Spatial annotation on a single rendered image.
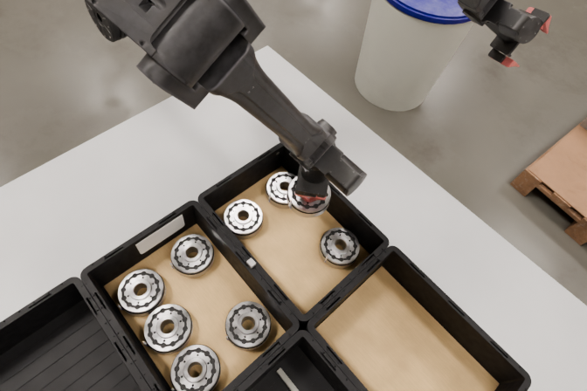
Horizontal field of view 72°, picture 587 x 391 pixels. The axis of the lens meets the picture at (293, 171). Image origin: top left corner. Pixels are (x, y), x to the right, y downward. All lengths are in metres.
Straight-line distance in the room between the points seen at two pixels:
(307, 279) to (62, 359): 0.57
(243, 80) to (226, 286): 0.70
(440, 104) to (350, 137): 1.39
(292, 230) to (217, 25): 0.80
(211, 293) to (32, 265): 0.52
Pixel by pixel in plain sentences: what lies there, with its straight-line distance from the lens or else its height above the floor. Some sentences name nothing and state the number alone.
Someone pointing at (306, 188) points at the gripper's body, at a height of 1.11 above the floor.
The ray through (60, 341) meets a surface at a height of 0.83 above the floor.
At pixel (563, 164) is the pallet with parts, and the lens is 2.66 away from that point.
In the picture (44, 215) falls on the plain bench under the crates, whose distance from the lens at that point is 1.39.
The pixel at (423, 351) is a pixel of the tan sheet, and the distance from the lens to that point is 1.09.
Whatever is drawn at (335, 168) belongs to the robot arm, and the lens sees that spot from 0.74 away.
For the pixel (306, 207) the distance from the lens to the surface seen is 0.94.
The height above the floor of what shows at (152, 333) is 0.86.
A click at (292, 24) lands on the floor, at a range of 3.05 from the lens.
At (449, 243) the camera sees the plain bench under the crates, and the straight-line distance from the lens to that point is 1.38.
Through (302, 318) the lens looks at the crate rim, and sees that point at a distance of 0.93.
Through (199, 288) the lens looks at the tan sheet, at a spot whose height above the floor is 0.83.
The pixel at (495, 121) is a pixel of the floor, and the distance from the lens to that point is 2.88.
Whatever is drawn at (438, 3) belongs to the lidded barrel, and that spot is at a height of 0.71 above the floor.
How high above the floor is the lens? 1.83
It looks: 56 degrees down
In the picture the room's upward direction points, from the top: 11 degrees clockwise
